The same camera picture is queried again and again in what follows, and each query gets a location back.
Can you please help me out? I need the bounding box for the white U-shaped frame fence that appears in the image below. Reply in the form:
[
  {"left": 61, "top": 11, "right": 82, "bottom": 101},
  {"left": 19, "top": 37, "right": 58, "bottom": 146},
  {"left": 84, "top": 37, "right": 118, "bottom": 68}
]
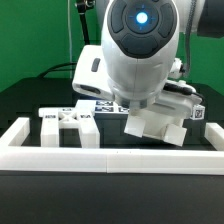
[{"left": 0, "top": 117, "right": 224, "bottom": 175}]

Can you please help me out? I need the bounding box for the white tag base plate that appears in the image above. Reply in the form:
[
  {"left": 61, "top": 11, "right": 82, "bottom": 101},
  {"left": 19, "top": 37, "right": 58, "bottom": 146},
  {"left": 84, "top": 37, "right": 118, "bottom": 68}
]
[{"left": 76, "top": 100, "right": 129, "bottom": 114}]

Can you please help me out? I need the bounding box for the black cable bundle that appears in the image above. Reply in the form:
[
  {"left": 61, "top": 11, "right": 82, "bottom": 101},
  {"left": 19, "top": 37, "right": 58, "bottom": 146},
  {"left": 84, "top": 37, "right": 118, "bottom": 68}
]
[{"left": 37, "top": 61, "right": 79, "bottom": 79}]

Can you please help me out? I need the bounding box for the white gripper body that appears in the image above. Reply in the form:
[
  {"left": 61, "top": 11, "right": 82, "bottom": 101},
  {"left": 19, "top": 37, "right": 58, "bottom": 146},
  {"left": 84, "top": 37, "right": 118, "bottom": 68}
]
[{"left": 71, "top": 44, "right": 204, "bottom": 120}]

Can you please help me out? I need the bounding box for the black pole with clamp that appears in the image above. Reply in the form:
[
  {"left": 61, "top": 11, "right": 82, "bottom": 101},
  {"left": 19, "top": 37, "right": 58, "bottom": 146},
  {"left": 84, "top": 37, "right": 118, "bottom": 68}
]
[{"left": 75, "top": 0, "right": 96, "bottom": 45}]

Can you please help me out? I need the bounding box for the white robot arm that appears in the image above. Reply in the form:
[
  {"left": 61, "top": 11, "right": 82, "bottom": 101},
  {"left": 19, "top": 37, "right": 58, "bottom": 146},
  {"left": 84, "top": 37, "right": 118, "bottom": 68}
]
[{"left": 72, "top": 0, "right": 224, "bottom": 119}]

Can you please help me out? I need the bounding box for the white chair seat part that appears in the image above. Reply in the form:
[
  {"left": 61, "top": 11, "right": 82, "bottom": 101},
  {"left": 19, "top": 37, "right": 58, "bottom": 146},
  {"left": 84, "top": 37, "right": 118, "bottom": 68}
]
[{"left": 132, "top": 109, "right": 183, "bottom": 140}]

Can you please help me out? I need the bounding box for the white chair back part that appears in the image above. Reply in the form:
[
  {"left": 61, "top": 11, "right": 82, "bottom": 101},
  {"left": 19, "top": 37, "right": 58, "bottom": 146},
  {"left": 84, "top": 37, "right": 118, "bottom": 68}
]
[{"left": 38, "top": 107, "right": 100, "bottom": 148}]

